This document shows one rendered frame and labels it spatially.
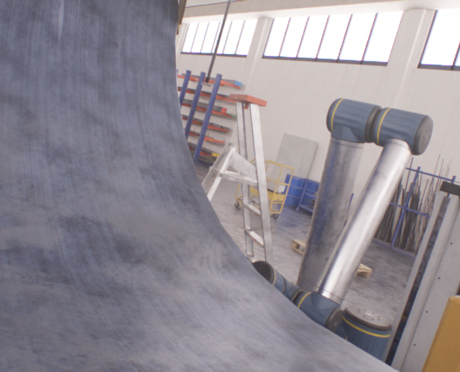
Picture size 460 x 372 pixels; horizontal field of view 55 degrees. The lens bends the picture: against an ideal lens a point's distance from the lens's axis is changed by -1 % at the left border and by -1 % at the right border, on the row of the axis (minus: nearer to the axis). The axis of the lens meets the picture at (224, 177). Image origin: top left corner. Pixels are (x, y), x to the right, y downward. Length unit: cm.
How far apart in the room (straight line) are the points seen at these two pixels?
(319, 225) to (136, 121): 94
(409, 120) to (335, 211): 45
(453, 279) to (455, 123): 1037
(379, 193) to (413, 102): 1155
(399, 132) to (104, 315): 129
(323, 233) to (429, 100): 1117
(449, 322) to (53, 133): 94
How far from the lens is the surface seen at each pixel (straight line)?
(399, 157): 166
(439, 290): 215
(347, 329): 190
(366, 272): 776
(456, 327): 106
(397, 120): 171
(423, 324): 219
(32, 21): 132
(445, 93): 1275
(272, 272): 145
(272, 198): 982
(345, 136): 177
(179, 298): 73
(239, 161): 348
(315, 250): 189
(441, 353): 109
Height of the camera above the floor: 170
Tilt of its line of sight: 6 degrees down
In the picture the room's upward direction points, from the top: 16 degrees clockwise
